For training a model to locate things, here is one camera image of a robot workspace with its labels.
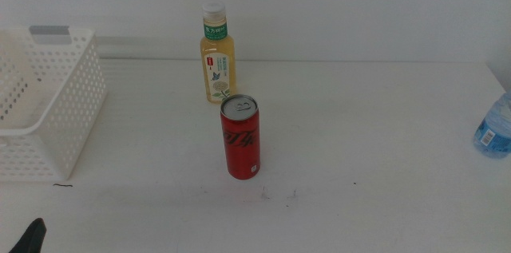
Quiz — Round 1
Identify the red cola can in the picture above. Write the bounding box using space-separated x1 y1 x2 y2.
220 93 261 181

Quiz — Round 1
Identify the yellow tea bottle green label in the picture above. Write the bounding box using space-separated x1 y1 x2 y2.
200 1 237 105

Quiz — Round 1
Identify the clear water bottle blue label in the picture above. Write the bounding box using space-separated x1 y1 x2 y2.
473 92 511 160

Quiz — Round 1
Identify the white perforated plastic basket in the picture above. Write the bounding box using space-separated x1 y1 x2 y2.
0 26 108 183

